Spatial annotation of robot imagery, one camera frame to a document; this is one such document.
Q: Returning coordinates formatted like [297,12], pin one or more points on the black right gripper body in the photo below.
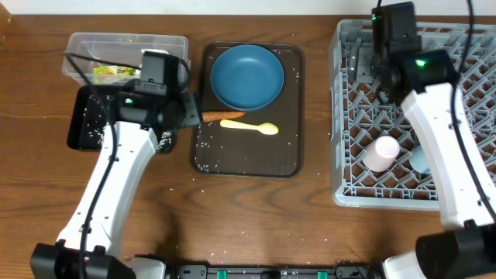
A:
[369,63]

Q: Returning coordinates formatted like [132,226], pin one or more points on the pink cup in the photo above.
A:
[381,153]

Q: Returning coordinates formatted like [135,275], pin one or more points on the light blue cup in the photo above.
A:
[418,160]

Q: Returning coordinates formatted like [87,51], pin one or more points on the dark blue plate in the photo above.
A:
[247,77]

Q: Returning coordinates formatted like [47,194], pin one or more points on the orange carrot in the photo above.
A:
[217,116]

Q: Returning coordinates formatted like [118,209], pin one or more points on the white tissue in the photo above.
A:
[154,51]

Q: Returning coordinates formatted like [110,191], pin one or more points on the green yellow snack wrapper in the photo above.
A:
[116,70]

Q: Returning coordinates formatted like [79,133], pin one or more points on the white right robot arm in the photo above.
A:
[425,84]

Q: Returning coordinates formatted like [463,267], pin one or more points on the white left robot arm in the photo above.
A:
[136,117]

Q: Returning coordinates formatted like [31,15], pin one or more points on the grey dishwasher rack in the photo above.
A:
[358,119]

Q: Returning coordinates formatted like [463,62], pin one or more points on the yellow spoon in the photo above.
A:
[264,128]

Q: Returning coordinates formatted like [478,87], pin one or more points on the dark brown serving tray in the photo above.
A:
[218,150]

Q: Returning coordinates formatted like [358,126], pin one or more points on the black rectangular bin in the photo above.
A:
[108,93]

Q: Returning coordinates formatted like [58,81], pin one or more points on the clear plastic bin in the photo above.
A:
[122,48]

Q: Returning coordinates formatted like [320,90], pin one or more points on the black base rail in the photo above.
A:
[340,271]

